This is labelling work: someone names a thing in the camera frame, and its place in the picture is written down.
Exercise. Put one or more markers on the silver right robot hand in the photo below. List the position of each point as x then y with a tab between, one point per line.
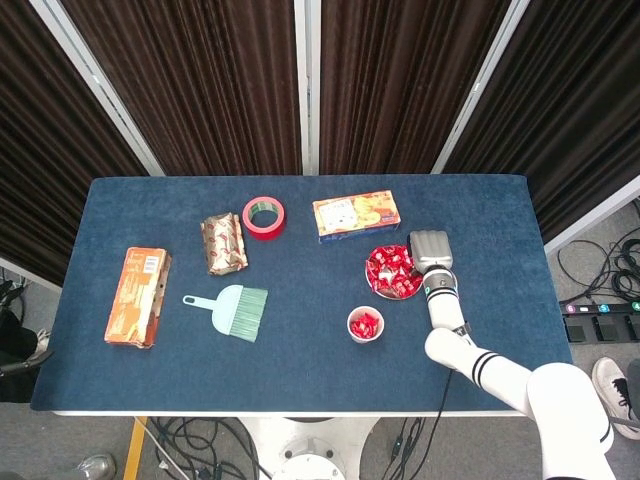
432	250

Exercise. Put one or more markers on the plate of red candies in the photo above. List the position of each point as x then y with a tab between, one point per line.
392	272

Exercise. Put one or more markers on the red object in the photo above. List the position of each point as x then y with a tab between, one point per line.
365	325

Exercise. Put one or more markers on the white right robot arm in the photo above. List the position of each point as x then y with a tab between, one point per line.
445	310

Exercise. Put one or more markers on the white paper cup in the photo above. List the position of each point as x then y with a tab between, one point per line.
367	339

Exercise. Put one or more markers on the round metal plate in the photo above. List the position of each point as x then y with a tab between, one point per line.
373	291

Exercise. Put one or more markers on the blue yellow cracker box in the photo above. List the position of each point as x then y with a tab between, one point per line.
355	215

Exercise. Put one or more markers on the black foot pedal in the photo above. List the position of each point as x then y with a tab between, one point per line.
605	330
576	331
632	329

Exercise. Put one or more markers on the brown curtain panel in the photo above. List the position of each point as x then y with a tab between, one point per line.
200	85
575	100
400	85
50	150

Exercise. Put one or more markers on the red tape roll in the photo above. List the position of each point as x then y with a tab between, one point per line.
265	234

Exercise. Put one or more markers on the blue felt tablecloth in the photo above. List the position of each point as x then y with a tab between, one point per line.
300	370

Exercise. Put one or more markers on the white green hand brush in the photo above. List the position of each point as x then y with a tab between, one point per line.
235	312

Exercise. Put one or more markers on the brown patterned snack bag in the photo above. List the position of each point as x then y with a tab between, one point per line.
225	245

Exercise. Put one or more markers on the white sneaker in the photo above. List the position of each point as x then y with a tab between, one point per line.
612	375

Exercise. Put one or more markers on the orange cardboard box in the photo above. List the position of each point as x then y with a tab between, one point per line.
137	300

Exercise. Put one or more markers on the grey shoe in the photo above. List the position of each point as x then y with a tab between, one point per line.
95	467

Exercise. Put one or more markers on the white partition bottom rail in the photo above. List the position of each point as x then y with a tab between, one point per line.
47	284
590	215

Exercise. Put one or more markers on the white partition post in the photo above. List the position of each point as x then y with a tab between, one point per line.
307	75
480	85
95	80

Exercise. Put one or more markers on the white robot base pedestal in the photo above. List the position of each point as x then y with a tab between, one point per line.
307	450

